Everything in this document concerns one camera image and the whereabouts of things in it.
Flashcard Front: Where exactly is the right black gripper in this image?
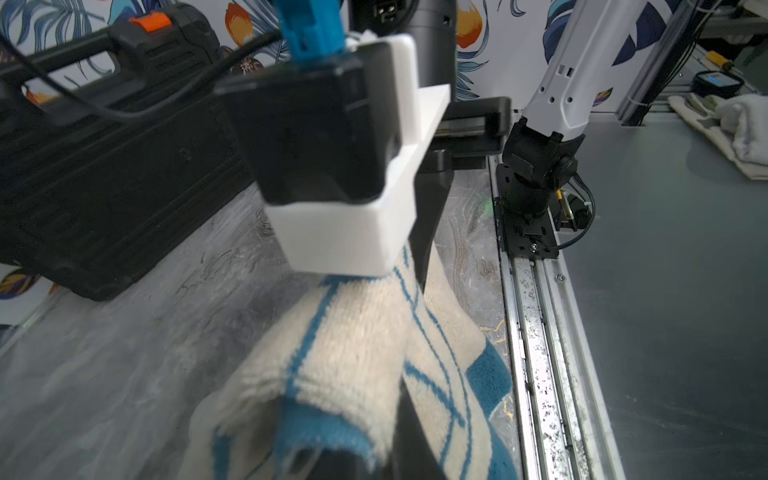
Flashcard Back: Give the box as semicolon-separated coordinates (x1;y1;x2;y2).
347;0;514;289

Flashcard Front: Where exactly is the blue white patterned towel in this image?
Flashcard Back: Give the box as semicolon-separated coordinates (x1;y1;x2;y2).
178;250;516;479

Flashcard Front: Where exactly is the clear plastic vacuum bag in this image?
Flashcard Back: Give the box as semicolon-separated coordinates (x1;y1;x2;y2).
239;167;523;480

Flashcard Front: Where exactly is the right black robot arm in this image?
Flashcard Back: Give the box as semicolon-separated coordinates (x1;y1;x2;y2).
410;1;641;285

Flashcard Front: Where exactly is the black plastic tool case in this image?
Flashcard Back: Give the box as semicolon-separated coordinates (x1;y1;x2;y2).
1;4;252;301

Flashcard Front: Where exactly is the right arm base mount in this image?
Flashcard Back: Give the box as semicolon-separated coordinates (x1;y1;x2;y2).
495;163;596;260

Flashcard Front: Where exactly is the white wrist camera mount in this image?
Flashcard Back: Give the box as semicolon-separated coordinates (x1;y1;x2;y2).
262;32;452;278

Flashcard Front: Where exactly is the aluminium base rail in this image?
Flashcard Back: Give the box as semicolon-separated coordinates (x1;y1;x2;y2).
488;156;625;479

